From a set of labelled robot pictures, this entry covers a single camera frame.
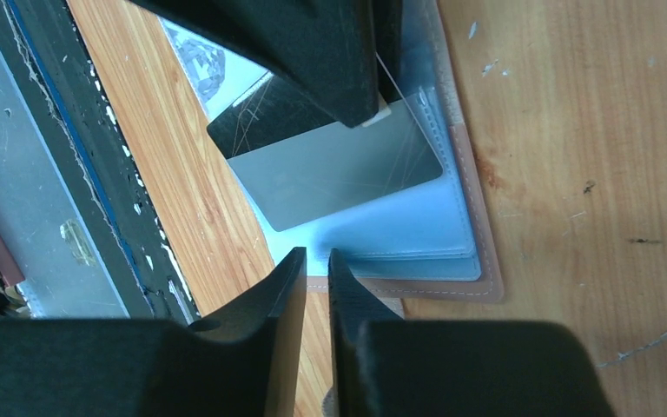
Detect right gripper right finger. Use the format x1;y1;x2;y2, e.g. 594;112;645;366
328;250;614;416

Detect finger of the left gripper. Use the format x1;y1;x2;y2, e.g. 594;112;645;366
137;0;403;128

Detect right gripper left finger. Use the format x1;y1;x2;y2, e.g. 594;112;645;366
0;248;306;416

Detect black credit card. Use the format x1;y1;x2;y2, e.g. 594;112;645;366
207;71;445;233

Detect pink card holder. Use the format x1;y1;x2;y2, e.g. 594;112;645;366
157;0;505;304

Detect aluminium rail frame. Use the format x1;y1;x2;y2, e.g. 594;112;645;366
0;0;133;321

